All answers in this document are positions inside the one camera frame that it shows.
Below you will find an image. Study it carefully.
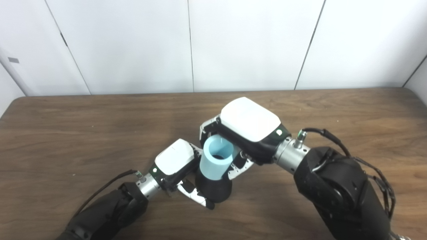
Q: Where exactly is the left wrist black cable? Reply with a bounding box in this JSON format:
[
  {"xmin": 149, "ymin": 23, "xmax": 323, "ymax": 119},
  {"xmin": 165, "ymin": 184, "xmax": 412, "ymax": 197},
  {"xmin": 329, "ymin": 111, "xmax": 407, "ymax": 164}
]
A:
[{"xmin": 73, "ymin": 169, "xmax": 147, "ymax": 217}]

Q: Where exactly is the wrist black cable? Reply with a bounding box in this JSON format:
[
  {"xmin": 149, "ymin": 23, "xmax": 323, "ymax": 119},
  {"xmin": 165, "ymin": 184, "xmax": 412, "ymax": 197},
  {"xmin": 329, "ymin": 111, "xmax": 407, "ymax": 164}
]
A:
[
  {"xmin": 294, "ymin": 128, "xmax": 397, "ymax": 220},
  {"xmin": 73, "ymin": 169, "xmax": 147, "ymax": 217}
]

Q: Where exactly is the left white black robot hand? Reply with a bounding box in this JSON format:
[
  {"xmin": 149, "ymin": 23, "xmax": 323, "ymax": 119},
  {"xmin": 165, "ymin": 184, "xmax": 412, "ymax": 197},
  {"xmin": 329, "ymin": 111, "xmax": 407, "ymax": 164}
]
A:
[{"xmin": 149, "ymin": 138, "xmax": 216, "ymax": 210}]

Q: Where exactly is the black funnel-shaped nozzle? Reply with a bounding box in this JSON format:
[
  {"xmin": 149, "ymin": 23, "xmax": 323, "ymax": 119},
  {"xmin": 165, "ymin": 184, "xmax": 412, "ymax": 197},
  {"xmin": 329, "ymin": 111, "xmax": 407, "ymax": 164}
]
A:
[{"xmin": 195, "ymin": 168, "xmax": 233, "ymax": 203}]

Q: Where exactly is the light blue cup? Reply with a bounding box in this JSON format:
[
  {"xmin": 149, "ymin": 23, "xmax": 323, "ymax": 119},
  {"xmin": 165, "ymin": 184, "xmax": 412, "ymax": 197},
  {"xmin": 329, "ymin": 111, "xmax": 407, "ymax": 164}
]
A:
[{"xmin": 199, "ymin": 134, "xmax": 237, "ymax": 181}]

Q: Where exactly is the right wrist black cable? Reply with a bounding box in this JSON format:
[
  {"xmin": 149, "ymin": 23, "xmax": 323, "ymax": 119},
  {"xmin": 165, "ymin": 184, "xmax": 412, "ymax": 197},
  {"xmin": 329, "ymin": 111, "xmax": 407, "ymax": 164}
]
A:
[{"xmin": 294, "ymin": 128, "xmax": 397, "ymax": 220}]

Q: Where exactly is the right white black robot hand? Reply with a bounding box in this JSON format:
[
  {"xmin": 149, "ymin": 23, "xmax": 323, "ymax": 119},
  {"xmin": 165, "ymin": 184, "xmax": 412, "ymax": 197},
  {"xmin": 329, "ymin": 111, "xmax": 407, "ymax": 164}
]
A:
[{"xmin": 199, "ymin": 97, "xmax": 292, "ymax": 180}]

